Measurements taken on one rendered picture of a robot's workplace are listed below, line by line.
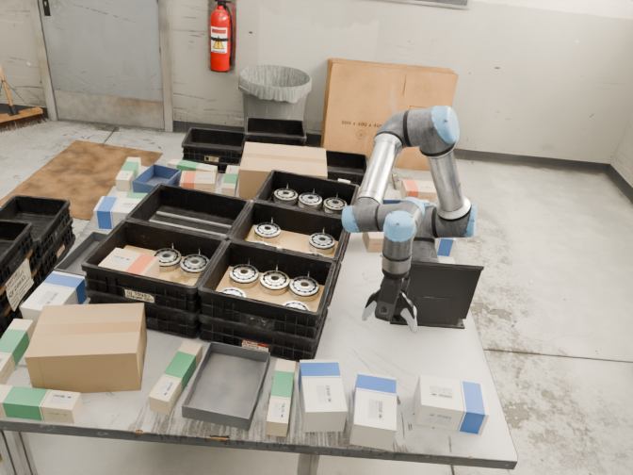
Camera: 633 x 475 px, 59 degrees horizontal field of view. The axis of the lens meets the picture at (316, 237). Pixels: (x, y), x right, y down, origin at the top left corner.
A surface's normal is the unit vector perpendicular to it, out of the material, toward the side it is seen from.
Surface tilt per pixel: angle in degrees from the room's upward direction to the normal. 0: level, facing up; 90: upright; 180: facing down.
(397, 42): 90
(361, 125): 76
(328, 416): 90
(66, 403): 0
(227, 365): 0
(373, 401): 0
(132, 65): 90
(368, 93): 80
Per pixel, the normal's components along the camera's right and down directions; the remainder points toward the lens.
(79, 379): 0.15, 0.56
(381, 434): -0.12, 0.54
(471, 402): 0.10, -0.83
